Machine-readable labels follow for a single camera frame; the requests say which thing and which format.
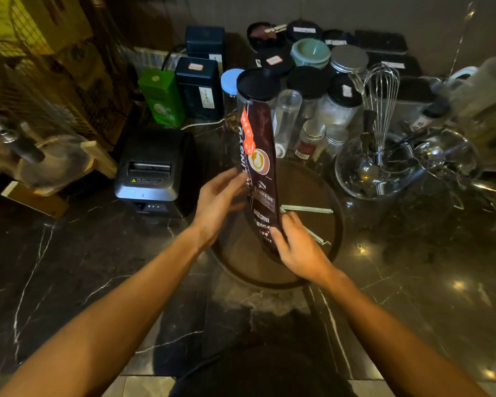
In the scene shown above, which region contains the person's left hand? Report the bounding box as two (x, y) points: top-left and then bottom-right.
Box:
(190, 167), (249, 249)

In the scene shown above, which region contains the person's right hand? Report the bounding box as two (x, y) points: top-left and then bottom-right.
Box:
(270, 211), (336, 286)

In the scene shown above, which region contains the dark brown coffee bag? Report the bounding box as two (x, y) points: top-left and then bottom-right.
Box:
(237, 100), (285, 257)

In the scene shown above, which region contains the person's right forearm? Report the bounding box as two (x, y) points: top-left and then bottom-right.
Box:
(310, 266), (490, 397)

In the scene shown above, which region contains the person's left forearm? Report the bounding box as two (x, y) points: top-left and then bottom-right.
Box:
(0, 225), (202, 397)

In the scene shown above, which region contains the pale green bag clip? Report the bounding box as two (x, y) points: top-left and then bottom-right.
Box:
(279, 204), (335, 247)

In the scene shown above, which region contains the round brown tray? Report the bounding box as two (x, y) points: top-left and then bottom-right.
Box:
(210, 158), (344, 291)

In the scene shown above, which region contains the black receipt printer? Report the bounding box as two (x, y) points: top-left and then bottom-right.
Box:
(114, 128), (196, 218)

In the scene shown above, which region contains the small spice jar red label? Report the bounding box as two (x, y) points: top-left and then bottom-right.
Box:
(294, 118), (327, 161)

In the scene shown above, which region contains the clear lidless glass jar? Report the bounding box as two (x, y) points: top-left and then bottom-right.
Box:
(274, 89), (303, 159)

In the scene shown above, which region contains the large glass bowl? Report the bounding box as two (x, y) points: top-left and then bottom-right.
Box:
(334, 132), (419, 201)

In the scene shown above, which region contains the small spice jar silver lid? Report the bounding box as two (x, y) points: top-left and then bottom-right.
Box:
(319, 124), (350, 160)

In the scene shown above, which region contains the glass jar with blue lid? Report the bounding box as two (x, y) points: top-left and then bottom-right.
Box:
(220, 68), (245, 133)

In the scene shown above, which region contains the dark blue tea tin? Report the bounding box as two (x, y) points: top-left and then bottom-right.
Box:
(174, 56), (224, 122)
(185, 25), (226, 76)

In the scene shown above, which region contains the tall jar with black lid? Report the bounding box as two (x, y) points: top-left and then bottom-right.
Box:
(236, 69), (282, 120)

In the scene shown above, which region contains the green tea box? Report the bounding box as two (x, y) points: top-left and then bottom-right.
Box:
(138, 68), (187, 129)

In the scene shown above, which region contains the person's dark apron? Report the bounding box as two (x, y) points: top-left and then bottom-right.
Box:
(169, 345), (358, 397)

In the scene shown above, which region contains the glass jar with black lid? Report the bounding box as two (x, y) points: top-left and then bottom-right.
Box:
(286, 65), (331, 121)

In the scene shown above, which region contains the black-lidded jar with white powder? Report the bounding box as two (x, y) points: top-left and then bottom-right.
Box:
(315, 74), (364, 129)

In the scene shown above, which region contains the round black-lidded container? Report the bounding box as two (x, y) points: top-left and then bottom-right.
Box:
(322, 29), (355, 48)
(255, 47), (296, 77)
(285, 20), (324, 42)

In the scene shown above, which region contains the wooden stand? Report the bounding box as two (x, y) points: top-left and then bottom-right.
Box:
(0, 122), (118, 220)

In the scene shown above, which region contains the pale green lidded container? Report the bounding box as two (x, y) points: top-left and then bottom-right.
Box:
(290, 38), (331, 70)

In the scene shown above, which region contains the open round black container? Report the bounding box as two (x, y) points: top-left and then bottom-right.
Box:
(246, 21), (289, 51)

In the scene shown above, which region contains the glass jar with silver lid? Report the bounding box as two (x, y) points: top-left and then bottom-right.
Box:
(329, 44), (370, 76)

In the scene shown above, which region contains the small bottle with black cap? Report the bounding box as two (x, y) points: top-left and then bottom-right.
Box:
(408, 99), (452, 133)

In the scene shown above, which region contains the glass dispenser with tap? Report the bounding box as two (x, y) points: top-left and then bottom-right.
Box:
(0, 113), (92, 191)

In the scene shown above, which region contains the black rectangular box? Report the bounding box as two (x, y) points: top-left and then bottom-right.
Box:
(367, 53), (423, 77)
(396, 76), (437, 120)
(352, 29), (408, 55)

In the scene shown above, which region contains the clear plastic measuring jug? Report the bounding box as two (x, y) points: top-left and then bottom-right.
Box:
(441, 56), (496, 167)

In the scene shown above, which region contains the long metal bar spoon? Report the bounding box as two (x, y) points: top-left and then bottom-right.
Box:
(448, 1), (477, 77)

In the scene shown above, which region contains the yellow cardboard box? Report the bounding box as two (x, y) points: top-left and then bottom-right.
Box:
(0, 0), (93, 56)

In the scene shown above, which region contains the white cable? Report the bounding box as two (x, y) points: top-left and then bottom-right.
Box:
(180, 117), (225, 131)

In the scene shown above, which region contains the black-handled metal spoon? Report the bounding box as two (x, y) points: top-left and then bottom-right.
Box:
(357, 109), (380, 183)

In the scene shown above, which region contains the metal wire whisk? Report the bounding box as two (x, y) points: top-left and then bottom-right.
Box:
(361, 63), (401, 168)

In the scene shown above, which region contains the wire mesh basket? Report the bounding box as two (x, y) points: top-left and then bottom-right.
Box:
(0, 0), (134, 150)

